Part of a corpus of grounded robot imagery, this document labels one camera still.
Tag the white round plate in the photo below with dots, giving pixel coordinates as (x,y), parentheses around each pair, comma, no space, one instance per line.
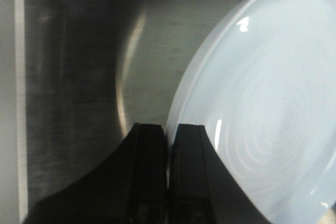
(263,86)

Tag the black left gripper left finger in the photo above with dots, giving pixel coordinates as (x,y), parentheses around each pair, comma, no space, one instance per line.
(128,187)

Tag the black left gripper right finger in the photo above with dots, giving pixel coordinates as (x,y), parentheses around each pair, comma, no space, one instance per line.
(201,189)

